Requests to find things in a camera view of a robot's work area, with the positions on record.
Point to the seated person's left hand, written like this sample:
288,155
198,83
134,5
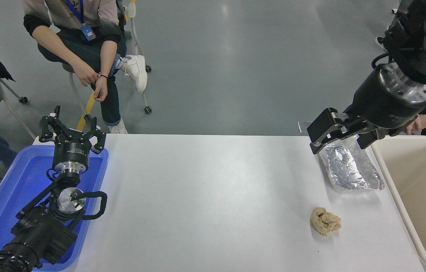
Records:
100,90

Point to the seated person with badge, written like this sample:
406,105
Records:
84,49

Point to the metal floor plate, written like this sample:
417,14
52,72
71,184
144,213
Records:
304,127

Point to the blue badge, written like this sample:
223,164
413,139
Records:
88,33

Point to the white wheeled chair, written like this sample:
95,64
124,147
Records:
139,45
6,98

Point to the blue plastic tray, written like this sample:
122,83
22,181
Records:
8,196

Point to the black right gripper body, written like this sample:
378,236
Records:
383,104

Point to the crumpled tan paper ball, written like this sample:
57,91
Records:
325,222

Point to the seated person's right hand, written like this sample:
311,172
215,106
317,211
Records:
84,74

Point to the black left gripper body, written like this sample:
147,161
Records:
72,149

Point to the person's hand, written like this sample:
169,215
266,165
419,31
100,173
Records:
419,124

